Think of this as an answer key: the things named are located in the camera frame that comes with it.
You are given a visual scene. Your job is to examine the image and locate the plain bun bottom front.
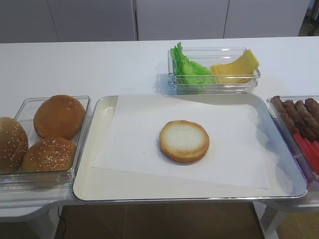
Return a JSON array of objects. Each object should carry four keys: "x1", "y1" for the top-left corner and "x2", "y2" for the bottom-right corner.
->
[{"x1": 159, "y1": 120, "x2": 210, "y2": 163}]

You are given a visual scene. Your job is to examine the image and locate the plain bun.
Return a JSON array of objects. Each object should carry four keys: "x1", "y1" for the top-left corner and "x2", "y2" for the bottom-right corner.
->
[
  {"x1": 159, "y1": 120, "x2": 210, "y2": 163},
  {"x1": 33, "y1": 95, "x2": 86, "y2": 140}
]

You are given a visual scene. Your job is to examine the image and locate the green lettuce leaves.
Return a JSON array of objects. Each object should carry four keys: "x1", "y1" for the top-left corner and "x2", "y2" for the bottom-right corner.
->
[{"x1": 171, "y1": 42, "x2": 215, "y2": 84}]

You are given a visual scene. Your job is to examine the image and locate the clear lettuce cheese container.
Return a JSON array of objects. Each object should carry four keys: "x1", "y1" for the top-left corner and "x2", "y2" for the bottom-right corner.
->
[{"x1": 167, "y1": 47, "x2": 260, "y2": 95}]

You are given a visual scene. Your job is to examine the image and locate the silver metal tray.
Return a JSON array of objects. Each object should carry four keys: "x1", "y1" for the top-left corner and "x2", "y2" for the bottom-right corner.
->
[{"x1": 73, "y1": 94, "x2": 307, "y2": 202}]

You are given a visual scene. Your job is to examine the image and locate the white paper sheet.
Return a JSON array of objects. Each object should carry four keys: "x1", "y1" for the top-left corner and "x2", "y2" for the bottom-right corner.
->
[{"x1": 94, "y1": 96, "x2": 269, "y2": 189}]

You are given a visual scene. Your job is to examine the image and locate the yellow cheese slices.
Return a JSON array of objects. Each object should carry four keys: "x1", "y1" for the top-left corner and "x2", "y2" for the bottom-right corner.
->
[{"x1": 211, "y1": 49, "x2": 259, "y2": 84}]

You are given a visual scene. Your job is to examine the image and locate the plain bun bottom back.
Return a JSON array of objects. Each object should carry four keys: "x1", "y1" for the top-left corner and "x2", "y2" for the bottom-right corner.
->
[{"x1": 33, "y1": 95, "x2": 86, "y2": 140}]

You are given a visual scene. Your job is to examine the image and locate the sesame bun top right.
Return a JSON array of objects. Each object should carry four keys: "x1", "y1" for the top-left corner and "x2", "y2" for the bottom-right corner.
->
[{"x1": 21, "y1": 138, "x2": 76, "y2": 173}]

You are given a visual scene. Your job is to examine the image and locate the sesame bun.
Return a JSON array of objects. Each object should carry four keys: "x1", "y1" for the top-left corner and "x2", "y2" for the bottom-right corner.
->
[
  {"x1": 0, "y1": 117, "x2": 28, "y2": 174},
  {"x1": 21, "y1": 138, "x2": 76, "y2": 173}
]

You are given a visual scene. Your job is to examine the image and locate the brown patty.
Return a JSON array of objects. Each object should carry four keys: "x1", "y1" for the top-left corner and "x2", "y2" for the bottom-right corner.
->
[
  {"x1": 283, "y1": 100, "x2": 311, "y2": 139},
  {"x1": 305, "y1": 98, "x2": 319, "y2": 122},
  {"x1": 271, "y1": 96, "x2": 299, "y2": 135},
  {"x1": 295, "y1": 100, "x2": 319, "y2": 141}
]

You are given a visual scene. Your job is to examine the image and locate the clear bun container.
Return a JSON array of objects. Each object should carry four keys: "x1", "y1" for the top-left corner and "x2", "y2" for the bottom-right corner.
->
[{"x1": 0, "y1": 96, "x2": 92, "y2": 193}]

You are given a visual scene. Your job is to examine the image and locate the clear patty tomato container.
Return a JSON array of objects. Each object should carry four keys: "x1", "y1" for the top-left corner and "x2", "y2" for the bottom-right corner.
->
[{"x1": 267, "y1": 96, "x2": 319, "y2": 191}]

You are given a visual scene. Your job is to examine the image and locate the sesame bun top left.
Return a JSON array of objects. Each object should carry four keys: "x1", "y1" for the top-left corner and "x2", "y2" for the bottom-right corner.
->
[{"x1": 0, "y1": 117, "x2": 28, "y2": 174}]

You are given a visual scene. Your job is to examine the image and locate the red tomato slice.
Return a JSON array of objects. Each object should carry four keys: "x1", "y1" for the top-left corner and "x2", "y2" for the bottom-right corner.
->
[
  {"x1": 294, "y1": 133, "x2": 319, "y2": 174},
  {"x1": 310, "y1": 141, "x2": 319, "y2": 155},
  {"x1": 302, "y1": 138, "x2": 319, "y2": 165}
]

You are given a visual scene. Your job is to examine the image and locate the white table leg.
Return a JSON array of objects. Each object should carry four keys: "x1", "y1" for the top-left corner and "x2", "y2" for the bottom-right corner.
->
[{"x1": 253, "y1": 202, "x2": 287, "y2": 239}]

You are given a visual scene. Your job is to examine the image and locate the black cable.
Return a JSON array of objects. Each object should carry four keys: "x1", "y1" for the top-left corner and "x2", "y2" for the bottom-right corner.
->
[{"x1": 56, "y1": 206, "x2": 66, "y2": 239}]

